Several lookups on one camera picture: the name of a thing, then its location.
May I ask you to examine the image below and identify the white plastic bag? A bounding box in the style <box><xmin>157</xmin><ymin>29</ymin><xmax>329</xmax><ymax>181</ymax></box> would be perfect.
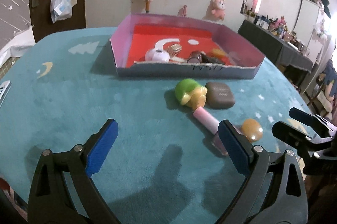
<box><xmin>50</xmin><ymin>0</ymin><xmax>72</xmax><ymax>24</ymax></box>

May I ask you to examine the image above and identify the dark cloth side table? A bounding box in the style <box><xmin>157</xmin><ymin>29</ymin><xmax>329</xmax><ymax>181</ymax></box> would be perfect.
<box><xmin>238</xmin><ymin>20</ymin><xmax>314</xmax><ymax>73</ymax></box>

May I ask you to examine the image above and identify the clear glass jar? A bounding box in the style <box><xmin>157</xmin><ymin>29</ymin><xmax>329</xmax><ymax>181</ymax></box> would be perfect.
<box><xmin>227</xmin><ymin>52</ymin><xmax>243</xmax><ymax>66</ymax></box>

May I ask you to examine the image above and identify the pink cardboard box tray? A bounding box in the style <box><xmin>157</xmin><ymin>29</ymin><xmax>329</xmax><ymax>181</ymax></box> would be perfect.
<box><xmin>110</xmin><ymin>13</ymin><xmax>265</xmax><ymax>79</ymax></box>

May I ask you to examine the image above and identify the purple nail polish bottle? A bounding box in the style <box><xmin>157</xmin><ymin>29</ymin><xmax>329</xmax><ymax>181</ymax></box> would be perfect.
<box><xmin>193</xmin><ymin>107</ymin><xmax>228</xmax><ymax>156</ymax></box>

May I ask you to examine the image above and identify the brown earbuds case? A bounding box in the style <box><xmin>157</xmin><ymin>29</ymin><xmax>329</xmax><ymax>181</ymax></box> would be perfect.
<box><xmin>205</xmin><ymin>82</ymin><xmax>235</xmax><ymax>109</ymax></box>

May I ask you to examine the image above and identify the teal star moon blanket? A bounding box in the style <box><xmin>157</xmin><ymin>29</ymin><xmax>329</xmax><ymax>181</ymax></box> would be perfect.
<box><xmin>0</xmin><ymin>26</ymin><xmax>327</xmax><ymax>224</ymax></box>

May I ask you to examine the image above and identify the white round device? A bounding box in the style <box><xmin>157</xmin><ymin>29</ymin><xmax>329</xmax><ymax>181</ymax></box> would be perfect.
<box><xmin>144</xmin><ymin>48</ymin><xmax>170</xmax><ymax>63</ymax></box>

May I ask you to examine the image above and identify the orange round sponge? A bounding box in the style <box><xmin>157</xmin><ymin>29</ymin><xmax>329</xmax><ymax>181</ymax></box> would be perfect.
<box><xmin>241</xmin><ymin>118</ymin><xmax>263</xmax><ymax>143</ymax></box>
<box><xmin>211</xmin><ymin>48</ymin><xmax>227</xmax><ymax>59</ymax></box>

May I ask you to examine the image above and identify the green yellow mushroom toy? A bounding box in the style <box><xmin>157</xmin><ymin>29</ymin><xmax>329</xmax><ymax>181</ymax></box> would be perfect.
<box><xmin>174</xmin><ymin>78</ymin><xmax>208</xmax><ymax>110</ymax></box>

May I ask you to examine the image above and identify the pink plush toy right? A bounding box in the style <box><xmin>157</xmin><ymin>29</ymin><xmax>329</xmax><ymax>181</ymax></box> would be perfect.
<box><xmin>211</xmin><ymin>0</ymin><xmax>226</xmax><ymax>20</ymax></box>

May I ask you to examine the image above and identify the black perfume bottle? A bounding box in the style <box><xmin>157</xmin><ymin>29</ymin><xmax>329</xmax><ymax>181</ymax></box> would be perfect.
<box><xmin>202</xmin><ymin>54</ymin><xmax>225</xmax><ymax>65</ymax></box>

